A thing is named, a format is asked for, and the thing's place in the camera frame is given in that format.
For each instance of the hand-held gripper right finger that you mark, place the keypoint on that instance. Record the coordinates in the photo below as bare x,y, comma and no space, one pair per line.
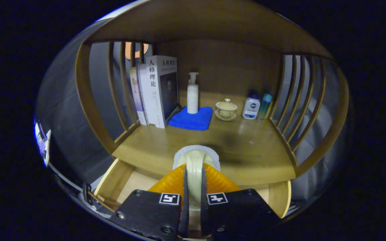
236,214

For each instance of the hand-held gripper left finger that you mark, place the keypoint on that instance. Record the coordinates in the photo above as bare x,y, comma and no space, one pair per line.
149,214

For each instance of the wooden drawer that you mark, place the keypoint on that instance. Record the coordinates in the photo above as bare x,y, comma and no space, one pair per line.
112,182

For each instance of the wooden countertop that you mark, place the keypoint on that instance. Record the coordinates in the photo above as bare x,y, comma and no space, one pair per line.
253,150

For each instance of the wooden cabinet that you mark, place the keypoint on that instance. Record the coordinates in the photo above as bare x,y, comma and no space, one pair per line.
219,67

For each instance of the blue folded cloth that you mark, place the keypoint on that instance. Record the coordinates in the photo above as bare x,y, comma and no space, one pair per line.
193,122

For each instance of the beige lidded tea cup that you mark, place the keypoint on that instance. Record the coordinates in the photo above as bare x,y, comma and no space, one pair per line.
226,108

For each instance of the white lotion bottle blue cap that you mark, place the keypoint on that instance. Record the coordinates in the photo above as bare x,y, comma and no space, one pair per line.
250,108

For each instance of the teal bottle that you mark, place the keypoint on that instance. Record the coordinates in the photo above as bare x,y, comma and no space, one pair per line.
264,107

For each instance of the thin white book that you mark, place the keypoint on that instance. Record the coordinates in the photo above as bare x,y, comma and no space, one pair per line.
145,100

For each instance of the thick white book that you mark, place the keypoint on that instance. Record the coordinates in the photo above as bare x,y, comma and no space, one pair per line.
156,97

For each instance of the thin purple book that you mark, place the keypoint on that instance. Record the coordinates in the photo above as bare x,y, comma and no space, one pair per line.
136,97

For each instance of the white pump bottle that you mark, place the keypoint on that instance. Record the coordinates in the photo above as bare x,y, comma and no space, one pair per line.
193,98

